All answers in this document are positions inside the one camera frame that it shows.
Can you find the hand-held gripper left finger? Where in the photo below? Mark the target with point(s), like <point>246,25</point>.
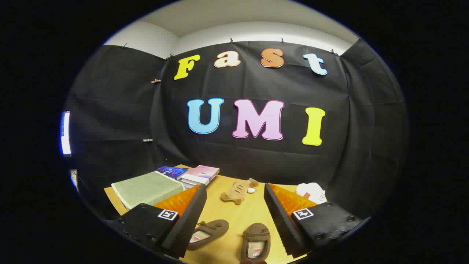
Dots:
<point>187,223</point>

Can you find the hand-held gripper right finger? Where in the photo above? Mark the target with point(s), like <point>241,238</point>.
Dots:
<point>284,227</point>

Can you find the brown slipper shoe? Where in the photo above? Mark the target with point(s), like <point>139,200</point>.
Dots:
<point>214,229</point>
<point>256,231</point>

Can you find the pale green fabric storage box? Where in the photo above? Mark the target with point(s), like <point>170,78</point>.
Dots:
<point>146,189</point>

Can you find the pale blue book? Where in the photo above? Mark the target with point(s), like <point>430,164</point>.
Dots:
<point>188,185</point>

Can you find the grey book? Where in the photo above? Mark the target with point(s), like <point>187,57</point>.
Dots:
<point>194,179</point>

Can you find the white plush toy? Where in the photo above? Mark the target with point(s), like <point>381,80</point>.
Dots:
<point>309,190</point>

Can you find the pink book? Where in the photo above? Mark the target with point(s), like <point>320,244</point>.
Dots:
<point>203,171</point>

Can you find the tan plush toy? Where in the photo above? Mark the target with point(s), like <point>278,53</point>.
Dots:
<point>236,192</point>

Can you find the lit monitor screen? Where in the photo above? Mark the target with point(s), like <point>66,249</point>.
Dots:
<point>65,132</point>

